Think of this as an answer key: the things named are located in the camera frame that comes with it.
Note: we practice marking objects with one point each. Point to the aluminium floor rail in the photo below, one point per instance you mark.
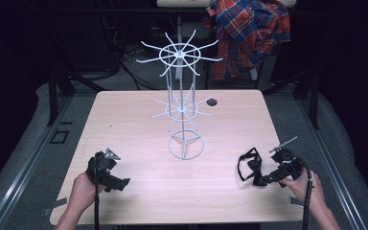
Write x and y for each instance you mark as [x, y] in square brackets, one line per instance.
[22, 166]
[330, 166]

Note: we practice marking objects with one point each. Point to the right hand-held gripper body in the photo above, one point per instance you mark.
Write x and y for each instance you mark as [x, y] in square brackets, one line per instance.
[288, 166]

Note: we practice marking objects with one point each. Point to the black metal frame stand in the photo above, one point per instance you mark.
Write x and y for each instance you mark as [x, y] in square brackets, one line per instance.
[306, 92]
[57, 89]

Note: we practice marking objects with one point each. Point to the red blue plaid shirt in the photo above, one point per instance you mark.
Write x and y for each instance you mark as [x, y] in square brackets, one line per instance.
[249, 35]

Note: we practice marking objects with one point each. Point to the person's left hand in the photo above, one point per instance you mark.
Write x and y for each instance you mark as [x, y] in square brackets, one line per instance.
[83, 190]

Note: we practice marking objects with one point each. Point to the person's right hand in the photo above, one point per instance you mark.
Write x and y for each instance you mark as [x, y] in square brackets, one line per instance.
[306, 191]

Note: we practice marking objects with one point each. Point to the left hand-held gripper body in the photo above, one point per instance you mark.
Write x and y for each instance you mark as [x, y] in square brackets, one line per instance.
[99, 166]

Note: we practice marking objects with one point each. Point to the grey tape strip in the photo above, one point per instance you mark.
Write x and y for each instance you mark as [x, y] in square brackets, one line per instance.
[296, 201]
[56, 206]

